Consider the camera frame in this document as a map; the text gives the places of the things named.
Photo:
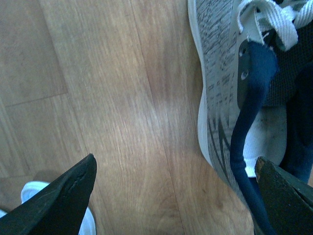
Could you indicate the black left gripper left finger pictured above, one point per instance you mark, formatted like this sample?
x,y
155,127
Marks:
x,y
56,203

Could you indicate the white slide slipper right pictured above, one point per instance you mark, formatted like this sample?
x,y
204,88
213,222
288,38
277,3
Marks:
x,y
85,220

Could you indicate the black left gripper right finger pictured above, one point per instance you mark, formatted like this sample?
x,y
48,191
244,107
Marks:
x,y
288,200

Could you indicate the grey knit sneaker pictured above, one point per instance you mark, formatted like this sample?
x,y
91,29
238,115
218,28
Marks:
x,y
257,100

